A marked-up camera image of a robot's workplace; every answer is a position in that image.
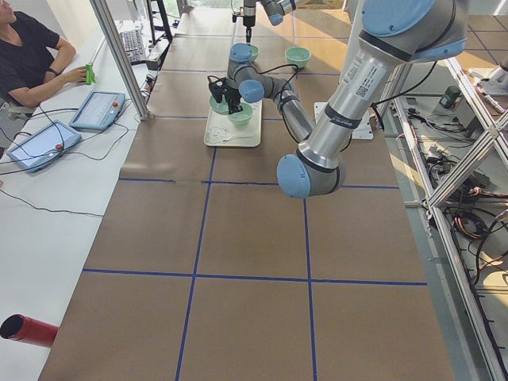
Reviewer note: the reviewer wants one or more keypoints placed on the near blue teach pendant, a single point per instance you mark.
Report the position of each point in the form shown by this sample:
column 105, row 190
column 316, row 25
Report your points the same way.
column 45, row 146

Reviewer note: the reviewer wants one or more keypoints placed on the person in black shirt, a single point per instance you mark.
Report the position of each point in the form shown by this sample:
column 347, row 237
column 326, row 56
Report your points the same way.
column 33, row 60

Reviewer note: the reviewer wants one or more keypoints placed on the far blue teach pendant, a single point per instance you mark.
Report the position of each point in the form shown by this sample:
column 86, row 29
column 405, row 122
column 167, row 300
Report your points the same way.
column 98, row 111

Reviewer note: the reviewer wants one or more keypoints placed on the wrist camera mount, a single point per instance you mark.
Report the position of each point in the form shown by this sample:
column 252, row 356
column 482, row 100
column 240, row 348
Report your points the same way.
column 217, row 87
column 236, row 16

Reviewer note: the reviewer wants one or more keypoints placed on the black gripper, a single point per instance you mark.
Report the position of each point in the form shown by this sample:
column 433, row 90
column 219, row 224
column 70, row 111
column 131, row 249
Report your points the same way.
column 232, row 94
column 248, row 18

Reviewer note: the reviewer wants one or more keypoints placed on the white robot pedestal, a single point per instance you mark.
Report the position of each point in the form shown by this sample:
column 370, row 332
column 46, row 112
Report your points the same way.
column 350, row 102

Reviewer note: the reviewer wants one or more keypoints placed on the pale green bear tray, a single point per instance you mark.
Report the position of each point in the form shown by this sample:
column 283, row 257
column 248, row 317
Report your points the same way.
column 218, row 126

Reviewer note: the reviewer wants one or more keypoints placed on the small green object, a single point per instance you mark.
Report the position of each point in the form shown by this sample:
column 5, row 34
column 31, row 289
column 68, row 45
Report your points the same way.
column 90, row 76

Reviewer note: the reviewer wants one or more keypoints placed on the green bowl on tray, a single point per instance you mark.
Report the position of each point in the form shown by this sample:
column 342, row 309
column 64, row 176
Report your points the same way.
column 242, row 117

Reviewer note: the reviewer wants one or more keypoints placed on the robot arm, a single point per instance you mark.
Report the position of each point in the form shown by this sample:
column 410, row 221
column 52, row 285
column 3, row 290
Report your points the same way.
column 275, row 11
column 391, row 33

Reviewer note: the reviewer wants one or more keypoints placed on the black computer keyboard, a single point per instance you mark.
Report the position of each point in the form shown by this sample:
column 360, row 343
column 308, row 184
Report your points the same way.
column 134, row 46

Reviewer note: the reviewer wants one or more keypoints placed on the blue teach pendant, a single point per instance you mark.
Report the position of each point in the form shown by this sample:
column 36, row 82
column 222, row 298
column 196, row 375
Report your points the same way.
column 98, row 111
column 45, row 146

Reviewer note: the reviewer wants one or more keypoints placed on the red cylinder tube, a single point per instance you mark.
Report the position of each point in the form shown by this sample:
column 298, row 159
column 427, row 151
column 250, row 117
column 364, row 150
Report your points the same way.
column 29, row 330

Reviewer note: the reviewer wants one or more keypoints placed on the green bowl with ice cubes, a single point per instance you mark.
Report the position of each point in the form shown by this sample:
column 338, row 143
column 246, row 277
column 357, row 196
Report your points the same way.
column 298, row 56

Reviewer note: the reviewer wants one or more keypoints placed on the white plastic spoon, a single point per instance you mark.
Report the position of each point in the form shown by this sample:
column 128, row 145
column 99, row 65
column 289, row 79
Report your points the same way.
column 235, row 137

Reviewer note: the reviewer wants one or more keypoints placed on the aluminium frame post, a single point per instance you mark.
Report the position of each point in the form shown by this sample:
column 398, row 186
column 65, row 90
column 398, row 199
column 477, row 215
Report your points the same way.
column 108, row 27

